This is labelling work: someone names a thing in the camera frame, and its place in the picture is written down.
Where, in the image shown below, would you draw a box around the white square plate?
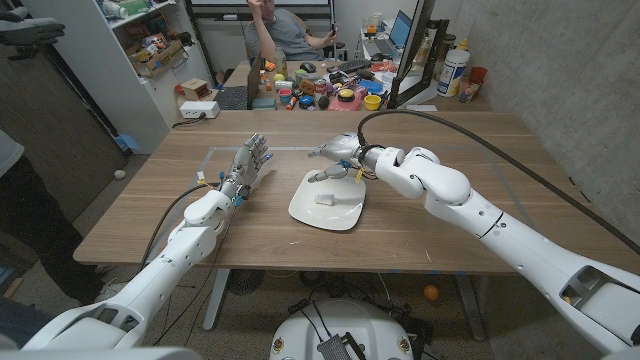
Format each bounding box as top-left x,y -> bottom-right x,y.
287,168 -> 367,232

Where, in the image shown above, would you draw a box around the pink tray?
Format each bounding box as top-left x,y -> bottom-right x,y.
327,89 -> 364,112

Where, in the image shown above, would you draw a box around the blue box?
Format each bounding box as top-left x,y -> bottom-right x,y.
362,9 -> 414,59

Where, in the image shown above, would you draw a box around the cardboard box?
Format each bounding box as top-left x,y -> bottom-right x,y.
124,39 -> 186,79

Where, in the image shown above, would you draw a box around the grey table leg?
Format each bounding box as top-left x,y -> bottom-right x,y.
202,268 -> 231,332
452,273 -> 486,342

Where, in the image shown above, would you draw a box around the black keyboard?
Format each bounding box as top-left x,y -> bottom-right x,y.
338,58 -> 373,75

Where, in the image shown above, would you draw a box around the white shelf unit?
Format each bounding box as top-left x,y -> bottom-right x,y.
22,0 -> 216,154

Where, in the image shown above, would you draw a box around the black floor fan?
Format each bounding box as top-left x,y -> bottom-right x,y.
227,268 -> 266,296

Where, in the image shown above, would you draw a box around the black open laptop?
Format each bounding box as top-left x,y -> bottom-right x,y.
214,54 -> 262,111

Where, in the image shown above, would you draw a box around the small wooden box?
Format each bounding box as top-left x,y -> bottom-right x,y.
180,77 -> 214,101

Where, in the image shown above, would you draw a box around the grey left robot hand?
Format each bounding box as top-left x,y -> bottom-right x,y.
218,132 -> 274,201

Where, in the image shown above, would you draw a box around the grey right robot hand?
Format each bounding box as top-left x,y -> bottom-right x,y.
307,132 -> 365,184

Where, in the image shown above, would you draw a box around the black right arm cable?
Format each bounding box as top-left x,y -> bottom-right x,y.
356,108 -> 640,256

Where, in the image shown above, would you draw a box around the black computer monitor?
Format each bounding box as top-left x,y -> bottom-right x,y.
387,0 -> 441,109

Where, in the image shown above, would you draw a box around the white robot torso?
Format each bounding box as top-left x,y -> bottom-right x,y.
268,298 -> 415,360

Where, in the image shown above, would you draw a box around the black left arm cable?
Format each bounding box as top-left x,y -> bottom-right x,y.
139,182 -> 221,271

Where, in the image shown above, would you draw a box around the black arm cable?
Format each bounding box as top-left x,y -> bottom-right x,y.
139,182 -> 221,271
356,108 -> 640,256

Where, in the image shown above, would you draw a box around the seated person grey shirt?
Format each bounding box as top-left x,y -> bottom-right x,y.
243,0 -> 341,62

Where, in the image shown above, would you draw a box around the white power strip box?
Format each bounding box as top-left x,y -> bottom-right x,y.
178,100 -> 221,120

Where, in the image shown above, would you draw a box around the standing person dark trousers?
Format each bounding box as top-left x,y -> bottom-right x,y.
0,129 -> 106,306

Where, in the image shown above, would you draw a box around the white wipes canister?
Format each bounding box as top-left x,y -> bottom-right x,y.
436,48 -> 471,98

